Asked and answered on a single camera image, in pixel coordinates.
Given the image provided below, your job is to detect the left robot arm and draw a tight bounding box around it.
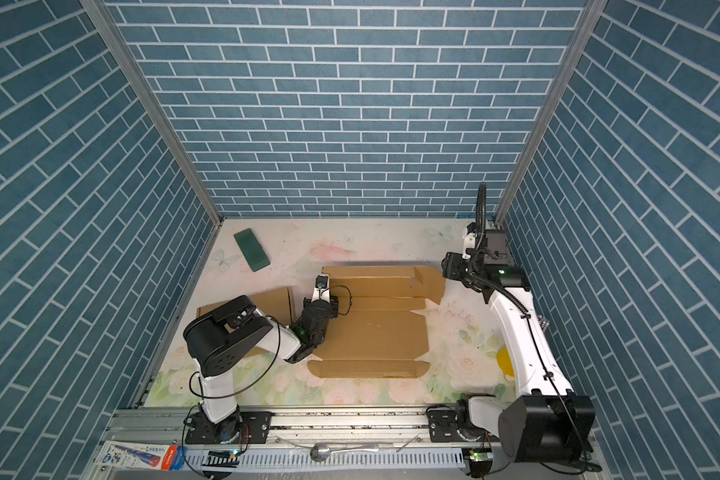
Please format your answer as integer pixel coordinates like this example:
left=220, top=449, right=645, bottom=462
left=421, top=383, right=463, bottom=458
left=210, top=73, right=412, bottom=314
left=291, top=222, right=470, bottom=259
left=183, top=290, right=339, bottom=443

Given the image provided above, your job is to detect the metal spoon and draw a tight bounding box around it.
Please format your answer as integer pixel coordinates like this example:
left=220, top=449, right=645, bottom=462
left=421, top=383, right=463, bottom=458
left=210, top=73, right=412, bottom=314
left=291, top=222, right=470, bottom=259
left=275, top=440, right=421, bottom=463

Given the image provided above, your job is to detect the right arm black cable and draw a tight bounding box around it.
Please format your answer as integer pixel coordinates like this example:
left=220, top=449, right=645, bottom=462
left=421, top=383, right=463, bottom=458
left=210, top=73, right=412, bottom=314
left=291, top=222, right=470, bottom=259
left=470, top=182, right=595, bottom=475

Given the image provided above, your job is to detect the white printed package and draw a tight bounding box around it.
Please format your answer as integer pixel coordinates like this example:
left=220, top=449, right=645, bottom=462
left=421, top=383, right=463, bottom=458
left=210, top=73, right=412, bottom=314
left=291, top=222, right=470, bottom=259
left=94, top=441, right=185, bottom=471

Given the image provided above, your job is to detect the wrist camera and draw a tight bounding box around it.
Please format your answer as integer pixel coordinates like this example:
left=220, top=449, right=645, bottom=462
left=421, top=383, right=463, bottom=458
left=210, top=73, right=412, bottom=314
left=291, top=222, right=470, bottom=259
left=462, top=222, right=477, bottom=260
left=311, top=274, right=330, bottom=303

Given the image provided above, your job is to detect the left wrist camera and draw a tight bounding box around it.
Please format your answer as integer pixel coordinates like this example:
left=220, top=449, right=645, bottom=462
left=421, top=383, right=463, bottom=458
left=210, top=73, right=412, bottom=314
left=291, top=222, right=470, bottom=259
left=311, top=274, right=330, bottom=303

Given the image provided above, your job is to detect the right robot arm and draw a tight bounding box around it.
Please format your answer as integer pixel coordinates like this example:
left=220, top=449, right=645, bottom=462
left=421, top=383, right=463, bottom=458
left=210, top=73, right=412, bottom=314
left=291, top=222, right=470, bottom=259
left=441, top=222, right=599, bottom=475

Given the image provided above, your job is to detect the white slotted cable duct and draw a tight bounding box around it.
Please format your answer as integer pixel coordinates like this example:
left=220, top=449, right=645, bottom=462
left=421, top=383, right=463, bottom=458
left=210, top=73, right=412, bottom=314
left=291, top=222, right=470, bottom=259
left=185, top=448, right=466, bottom=473

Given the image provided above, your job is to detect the green sponge block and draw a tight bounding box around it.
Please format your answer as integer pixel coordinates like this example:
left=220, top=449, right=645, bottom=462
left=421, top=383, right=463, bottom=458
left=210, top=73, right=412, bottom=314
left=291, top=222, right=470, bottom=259
left=234, top=228, right=270, bottom=272

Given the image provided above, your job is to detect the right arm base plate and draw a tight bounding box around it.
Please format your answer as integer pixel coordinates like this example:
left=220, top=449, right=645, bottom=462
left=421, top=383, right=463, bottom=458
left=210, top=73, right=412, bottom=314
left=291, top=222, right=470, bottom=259
left=425, top=408, right=499, bottom=443

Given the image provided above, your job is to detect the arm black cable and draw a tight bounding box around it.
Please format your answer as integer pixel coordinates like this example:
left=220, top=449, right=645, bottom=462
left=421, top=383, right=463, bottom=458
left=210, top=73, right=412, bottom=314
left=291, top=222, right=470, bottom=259
left=470, top=182, right=595, bottom=475
left=181, top=283, right=354, bottom=478

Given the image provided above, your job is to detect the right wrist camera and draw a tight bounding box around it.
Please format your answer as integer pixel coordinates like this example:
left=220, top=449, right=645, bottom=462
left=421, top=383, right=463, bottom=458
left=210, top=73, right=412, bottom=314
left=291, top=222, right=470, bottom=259
left=462, top=222, right=477, bottom=260

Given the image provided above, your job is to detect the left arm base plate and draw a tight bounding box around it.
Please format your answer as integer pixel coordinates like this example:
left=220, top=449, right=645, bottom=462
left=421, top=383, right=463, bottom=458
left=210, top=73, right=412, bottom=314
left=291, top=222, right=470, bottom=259
left=184, top=410, right=273, bottom=446

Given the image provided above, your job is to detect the cardboard box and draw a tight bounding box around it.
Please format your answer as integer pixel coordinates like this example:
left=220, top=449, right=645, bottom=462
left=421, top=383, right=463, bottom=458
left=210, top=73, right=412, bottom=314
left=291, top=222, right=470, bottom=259
left=307, top=266, right=445, bottom=379
left=196, top=286, right=297, bottom=359

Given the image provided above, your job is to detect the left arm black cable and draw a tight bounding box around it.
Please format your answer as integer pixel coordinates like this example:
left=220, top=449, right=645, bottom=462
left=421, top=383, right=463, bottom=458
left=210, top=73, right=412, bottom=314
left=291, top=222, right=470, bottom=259
left=181, top=283, right=354, bottom=478

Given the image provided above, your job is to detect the yellow pencil cup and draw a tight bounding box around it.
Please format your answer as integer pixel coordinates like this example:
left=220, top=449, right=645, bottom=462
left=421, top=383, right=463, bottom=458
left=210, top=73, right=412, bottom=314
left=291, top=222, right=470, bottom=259
left=496, top=346, right=515, bottom=378

